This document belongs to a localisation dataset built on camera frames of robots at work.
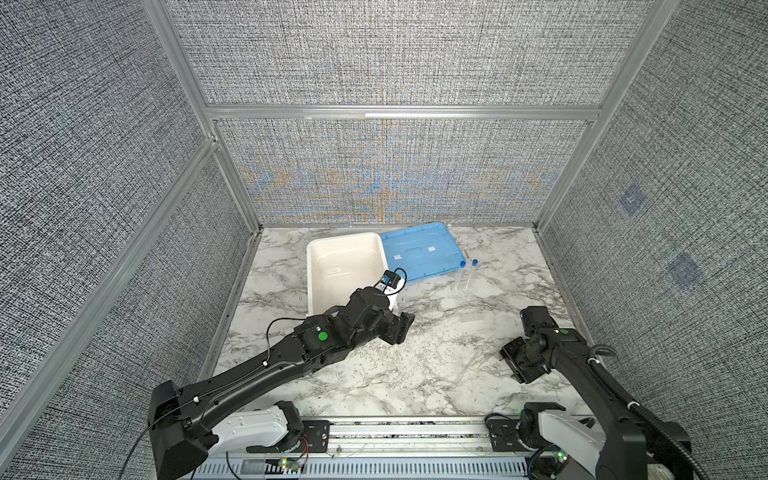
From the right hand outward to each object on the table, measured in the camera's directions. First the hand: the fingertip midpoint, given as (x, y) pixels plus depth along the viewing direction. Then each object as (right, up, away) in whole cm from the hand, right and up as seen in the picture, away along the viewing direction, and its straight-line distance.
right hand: (503, 360), depth 84 cm
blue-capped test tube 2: (-7, +22, +19) cm, 30 cm away
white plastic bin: (-48, +25, +14) cm, 56 cm away
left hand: (-29, +16, -13) cm, 35 cm away
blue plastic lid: (-18, +30, +29) cm, 46 cm away
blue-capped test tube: (-6, +27, +6) cm, 28 cm away
